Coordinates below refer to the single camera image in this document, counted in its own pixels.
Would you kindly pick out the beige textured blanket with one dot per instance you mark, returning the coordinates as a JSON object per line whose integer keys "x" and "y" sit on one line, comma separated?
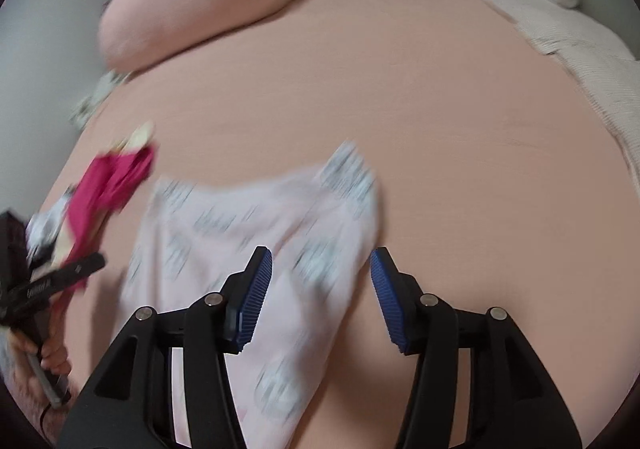
{"x": 575, "y": 44}

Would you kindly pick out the person's left hand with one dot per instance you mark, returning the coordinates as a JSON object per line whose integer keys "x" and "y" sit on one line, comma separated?
{"x": 55, "y": 359}

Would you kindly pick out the magenta and cream garment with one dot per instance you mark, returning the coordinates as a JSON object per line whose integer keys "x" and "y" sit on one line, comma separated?
{"x": 110, "y": 179}

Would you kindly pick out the pink cartoon print pajama pants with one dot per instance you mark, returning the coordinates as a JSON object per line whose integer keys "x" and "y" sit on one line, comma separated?
{"x": 225, "y": 214}

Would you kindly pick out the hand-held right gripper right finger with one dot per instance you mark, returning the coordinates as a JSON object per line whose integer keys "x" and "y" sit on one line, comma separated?
{"x": 390, "y": 299}

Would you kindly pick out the bed with pink sheet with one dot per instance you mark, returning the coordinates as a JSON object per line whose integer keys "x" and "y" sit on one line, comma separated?
{"x": 400, "y": 129}

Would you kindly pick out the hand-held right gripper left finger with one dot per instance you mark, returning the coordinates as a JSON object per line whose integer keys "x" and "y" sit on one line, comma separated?
{"x": 255, "y": 299}

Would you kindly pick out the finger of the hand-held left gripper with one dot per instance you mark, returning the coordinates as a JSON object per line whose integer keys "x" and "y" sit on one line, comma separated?
{"x": 82, "y": 271}

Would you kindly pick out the white and navy cloth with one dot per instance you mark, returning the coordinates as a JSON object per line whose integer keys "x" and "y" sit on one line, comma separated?
{"x": 50, "y": 224}

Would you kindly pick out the floral printed cloth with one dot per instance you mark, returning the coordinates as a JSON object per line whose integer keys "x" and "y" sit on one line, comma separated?
{"x": 100, "y": 96}

